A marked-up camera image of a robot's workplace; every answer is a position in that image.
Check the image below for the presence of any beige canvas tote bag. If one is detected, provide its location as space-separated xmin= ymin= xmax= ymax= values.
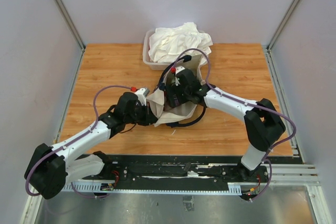
xmin=147 ymin=54 xmax=206 ymax=128

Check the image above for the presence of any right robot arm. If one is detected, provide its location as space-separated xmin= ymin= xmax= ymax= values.
xmin=160 ymin=67 xmax=286 ymax=182

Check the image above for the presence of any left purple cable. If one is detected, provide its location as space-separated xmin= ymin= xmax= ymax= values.
xmin=24 ymin=84 xmax=133 ymax=196

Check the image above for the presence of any white crumpled cloth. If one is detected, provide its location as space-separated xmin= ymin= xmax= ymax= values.
xmin=149 ymin=22 xmax=213 ymax=63

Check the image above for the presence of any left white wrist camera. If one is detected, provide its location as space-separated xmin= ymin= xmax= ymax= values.
xmin=131 ymin=87 xmax=150 ymax=105

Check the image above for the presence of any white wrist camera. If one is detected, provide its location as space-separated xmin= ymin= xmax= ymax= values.
xmin=170 ymin=66 xmax=185 ymax=86
xmin=131 ymin=87 xmax=150 ymax=105

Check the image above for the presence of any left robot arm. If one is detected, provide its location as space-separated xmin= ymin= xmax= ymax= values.
xmin=24 ymin=88 xmax=157 ymax=199

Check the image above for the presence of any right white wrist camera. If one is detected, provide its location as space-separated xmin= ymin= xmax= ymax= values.
xmin=170 ymin=66 xmax=185 ymax=86

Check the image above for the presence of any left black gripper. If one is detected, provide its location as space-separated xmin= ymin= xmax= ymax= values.
xmin=125 ymin=102 xmax=158 ymax=127

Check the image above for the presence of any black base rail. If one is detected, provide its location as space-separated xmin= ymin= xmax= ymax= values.
xmin=65 ymin=153 xmax=274 ymax=196

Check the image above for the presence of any white plastic basket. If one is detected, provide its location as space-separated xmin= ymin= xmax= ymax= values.
xmin=142 ymin=29 xmax=169 ymax=71

